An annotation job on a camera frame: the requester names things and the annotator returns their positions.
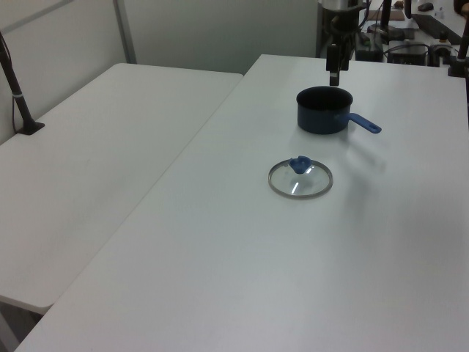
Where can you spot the black clamped camera stand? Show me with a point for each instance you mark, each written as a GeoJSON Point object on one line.
{"type": "Point", "coordinates": [461, 55]}

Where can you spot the dark blue saucepan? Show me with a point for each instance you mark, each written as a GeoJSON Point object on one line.
{"type": "Point", "coordinates": [318, 121]}

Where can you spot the black camera stand with tape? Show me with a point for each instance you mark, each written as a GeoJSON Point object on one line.
{"type": "Point", "coordinates": [20, 106]}

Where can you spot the black electronics box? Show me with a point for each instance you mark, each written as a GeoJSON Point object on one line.
{"type": "Point", "coordinates": [406, 55]}
{"type": "Point", "coordinates": [370, 49]}

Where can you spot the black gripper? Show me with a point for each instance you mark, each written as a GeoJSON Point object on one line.
{"type": "Point", "coordinates": [342, 22]}

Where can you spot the glass lid with blue knob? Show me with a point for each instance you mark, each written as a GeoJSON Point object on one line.
{"type": "Point", "coordinates": [300, 165]}

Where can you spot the dark computer mouse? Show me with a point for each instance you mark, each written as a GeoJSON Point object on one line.
{"type": "Point", "coordinates": [425, 6]}

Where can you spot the black monitor stand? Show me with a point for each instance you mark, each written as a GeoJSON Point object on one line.
{"type": "Point", "coordinates": [385, 18]}

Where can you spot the dark keyboard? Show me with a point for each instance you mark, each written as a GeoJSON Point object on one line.
{"type": "Point", "coordinates": [436, 25]}

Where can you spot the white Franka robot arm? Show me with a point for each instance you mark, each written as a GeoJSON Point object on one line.
{"type": "Point", "coordinates": [335, 3]}

